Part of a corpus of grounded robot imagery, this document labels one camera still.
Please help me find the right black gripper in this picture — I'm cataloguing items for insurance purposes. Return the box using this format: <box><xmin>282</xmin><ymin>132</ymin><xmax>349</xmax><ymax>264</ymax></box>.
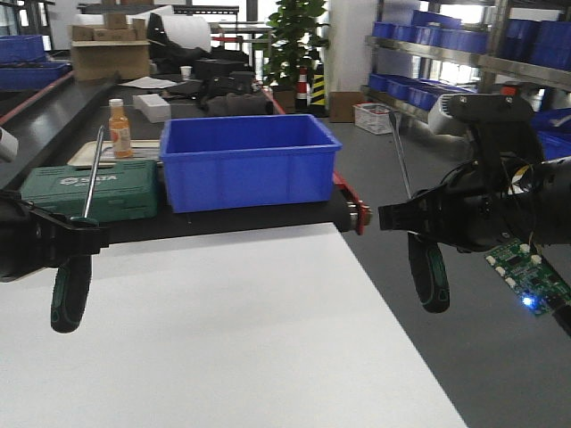
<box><xmin>378</xmin><ymin>158</ymin><xmax>570</xmax><ymax>251</ymax></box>

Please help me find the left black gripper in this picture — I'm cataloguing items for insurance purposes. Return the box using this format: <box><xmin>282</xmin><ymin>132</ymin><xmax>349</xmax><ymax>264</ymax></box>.
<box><xmin>1</xmin><ymin>190</ymin><xmax>111</xmax><ymax>282</ymax></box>

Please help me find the green-handled screwdriver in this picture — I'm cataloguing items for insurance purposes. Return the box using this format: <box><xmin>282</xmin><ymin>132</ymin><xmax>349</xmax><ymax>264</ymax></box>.
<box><xmin>51</xmin><ymin>125</ymin><xmax>104</xmax><ymax>333</ymax></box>
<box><xmin>388</xmin><ymin>111</ymin><xmax>450</xmax><ymax>313</ymax></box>

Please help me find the beige plastic tray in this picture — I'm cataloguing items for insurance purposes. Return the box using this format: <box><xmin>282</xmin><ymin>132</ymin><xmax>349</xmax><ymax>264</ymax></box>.
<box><xmin>67</xmin><ymin>140</ymin><xmax>161</xmax><ymax>168</ymax></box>

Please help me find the green circuit board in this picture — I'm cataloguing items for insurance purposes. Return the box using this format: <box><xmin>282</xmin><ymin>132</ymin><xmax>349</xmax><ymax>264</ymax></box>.
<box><xmin>484</xmin><ymin>239</ymin><xmax>570</xmax><ymax>317</ymax></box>

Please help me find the green SATA tool case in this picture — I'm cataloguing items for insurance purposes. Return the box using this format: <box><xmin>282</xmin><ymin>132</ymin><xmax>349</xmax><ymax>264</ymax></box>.
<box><xmin>20</xmin><ymin>160</ymin><xmax>159</xmax><ymax>223</ymax></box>

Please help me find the orange juice bottle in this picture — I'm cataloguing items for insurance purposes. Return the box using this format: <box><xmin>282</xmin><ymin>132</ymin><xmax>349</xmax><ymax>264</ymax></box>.
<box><xmin>109</xmin><ymin>98</ymin><xmax>134</xmax><ymax>159</ymax></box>

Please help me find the blue bin far left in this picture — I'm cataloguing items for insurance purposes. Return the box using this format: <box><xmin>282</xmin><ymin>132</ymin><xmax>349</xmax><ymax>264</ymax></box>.
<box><xmin>1</xmin><ymin>62</ymin><xmax>71</xmax><ymax>91</ymax></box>

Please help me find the brown cardboard box on floor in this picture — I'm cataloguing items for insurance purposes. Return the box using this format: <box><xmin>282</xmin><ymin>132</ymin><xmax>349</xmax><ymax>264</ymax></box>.
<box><xmin>329</xmin><ymin>92</ymin><xmax>365</xmax><ymax>123</ymax></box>

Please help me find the white rectangular box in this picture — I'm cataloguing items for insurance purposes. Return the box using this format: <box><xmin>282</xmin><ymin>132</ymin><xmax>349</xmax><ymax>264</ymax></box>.
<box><xmin>132</xmin><ymin>94</ymin><xmax>171</xmax><ymax>123</ymax></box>

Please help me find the large cardboard box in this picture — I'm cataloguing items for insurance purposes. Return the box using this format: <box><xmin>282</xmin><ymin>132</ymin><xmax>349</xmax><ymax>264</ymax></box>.
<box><xmin>70</xmin><ymin>41</ymin><xmax>150</xmax><ymax>81</ymax></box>

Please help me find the yellow black traffic cone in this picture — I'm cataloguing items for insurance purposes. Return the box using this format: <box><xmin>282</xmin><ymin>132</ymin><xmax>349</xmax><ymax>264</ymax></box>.
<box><xmin>308</xmin><ymin>62</ymin><xmax>327</xmax><ymax>118</ymax></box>

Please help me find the large blue plastic bin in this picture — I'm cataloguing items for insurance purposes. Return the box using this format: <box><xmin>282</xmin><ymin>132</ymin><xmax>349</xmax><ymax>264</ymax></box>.
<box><xmin>160</xmin><ymin>114</ymin><xmax>343</xmax><ymax>213</ymax></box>

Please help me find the red white traffic cone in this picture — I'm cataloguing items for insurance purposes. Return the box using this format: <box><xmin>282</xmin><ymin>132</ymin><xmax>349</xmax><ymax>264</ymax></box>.
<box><xmin>295</xmin><ymin>67</ymin><xmax>308</xmax><ymax>112</ymax></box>

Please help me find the white paper cup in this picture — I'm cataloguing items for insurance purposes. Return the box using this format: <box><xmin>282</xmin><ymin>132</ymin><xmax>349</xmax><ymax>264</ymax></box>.
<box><xmin>179</xmin><ymin>66</ymin><xmax>192</xmax><ymax>81</ymax></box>

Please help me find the dark grey cloth bundle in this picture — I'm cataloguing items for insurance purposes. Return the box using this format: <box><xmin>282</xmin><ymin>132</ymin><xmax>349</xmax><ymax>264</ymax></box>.
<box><xmin>202</xmin><ymin>94</ymin><xmax>274</xmax><ymax>117</ymax></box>

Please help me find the black box on table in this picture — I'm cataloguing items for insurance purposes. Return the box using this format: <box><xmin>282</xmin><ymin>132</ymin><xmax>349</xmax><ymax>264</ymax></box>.
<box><xmin>193</xmin><ymin>59</ymin><xmax>250</xmax><ymax>80</ymax></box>

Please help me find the potted green plant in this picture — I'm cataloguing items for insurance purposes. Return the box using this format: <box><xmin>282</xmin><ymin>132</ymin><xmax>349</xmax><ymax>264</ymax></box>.
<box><xmin>252</xmin><ymin>0</ymin><xmax>329</xmax><ymax>88</ymax></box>

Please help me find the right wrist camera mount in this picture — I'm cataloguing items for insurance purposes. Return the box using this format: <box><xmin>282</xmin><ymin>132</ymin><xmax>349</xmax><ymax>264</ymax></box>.
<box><xmin>427</xmin><ymin>94</ymin><xmax>545</xmax><ymax>171</ymax></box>

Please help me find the red conveyor end bracket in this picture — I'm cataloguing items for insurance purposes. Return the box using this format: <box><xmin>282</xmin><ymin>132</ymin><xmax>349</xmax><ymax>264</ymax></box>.
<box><xmin>333</xmin><ymin>171</ymin><xmax>373</xmax><ymax>235</ymax></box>

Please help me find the white wire basket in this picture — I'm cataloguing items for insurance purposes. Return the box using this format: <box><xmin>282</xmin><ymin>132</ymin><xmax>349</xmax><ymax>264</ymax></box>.
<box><xmin>353</xmin><ymin>103</ymin><xmax>392</xmax><ymax>136</ymax></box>

